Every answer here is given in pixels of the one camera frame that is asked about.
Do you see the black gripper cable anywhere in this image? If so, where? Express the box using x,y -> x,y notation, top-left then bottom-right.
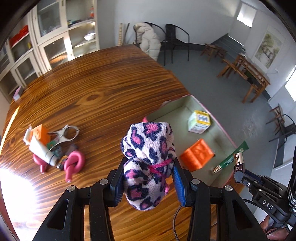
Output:
172,203 -> 184,241

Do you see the person's right hand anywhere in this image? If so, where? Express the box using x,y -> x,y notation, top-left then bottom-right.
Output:
260,216 -> 288,240

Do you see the white bowl on shelf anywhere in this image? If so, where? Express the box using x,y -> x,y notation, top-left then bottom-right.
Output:
84,32 -> 95,41

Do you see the pink card deck box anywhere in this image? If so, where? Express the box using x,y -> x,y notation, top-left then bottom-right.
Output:
13,86 -> 24,101

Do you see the white cream tube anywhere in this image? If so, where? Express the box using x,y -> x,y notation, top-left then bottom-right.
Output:
29,136 -> 58,166

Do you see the wooden measuring stick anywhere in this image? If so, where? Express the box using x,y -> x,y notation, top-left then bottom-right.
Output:
117,23 -> 123,46

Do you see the bright orange toy cube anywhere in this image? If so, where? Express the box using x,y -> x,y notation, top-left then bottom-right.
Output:
180,138 -> 215,172

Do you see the black metal chair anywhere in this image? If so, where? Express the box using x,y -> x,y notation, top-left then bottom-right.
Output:
133,22 -> 167,66
165,24 -> 190,63

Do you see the small wooden stool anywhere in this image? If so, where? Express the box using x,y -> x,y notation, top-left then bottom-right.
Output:
200,44 -> 227,62

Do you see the wooden side table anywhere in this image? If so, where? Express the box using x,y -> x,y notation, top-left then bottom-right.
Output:
217,54 -> 270,103

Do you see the white gauze roll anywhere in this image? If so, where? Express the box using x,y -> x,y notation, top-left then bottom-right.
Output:
23,125 -> 32,146

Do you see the beige jacket on chair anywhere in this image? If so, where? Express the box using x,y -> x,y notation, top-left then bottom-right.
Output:
134,23 -> 161,61

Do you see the pink knotted foam roller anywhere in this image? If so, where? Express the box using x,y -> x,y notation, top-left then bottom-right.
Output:
64,150 -> 85,183

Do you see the leopard print fluffy pouch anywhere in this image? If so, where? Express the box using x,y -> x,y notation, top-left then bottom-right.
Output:
120,122 -> 176,211

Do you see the white glass door cabinet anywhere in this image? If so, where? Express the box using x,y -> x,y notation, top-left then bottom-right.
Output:
1,0 -> 100,102

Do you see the silver metal clamp tool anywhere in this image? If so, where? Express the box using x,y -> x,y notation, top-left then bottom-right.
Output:
47,125 -> 80,151

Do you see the framed tree painting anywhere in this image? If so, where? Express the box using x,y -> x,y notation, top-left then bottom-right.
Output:
252,25 -> 285,72

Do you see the yellow cardboard box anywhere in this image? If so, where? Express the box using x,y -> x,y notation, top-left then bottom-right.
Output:
188,110 -> 211,134

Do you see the light orange duck cube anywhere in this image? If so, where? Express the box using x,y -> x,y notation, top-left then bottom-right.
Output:
29,124 -> 51,145

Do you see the green cosmetic tube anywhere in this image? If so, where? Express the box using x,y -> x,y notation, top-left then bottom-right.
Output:
212,141 -> 249,174

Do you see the pink storage bin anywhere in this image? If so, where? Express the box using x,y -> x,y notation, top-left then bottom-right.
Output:
141,93 -> 239,188

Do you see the small gold lipstick tube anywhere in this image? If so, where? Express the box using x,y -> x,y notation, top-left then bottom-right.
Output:
233,152 -> 245,172

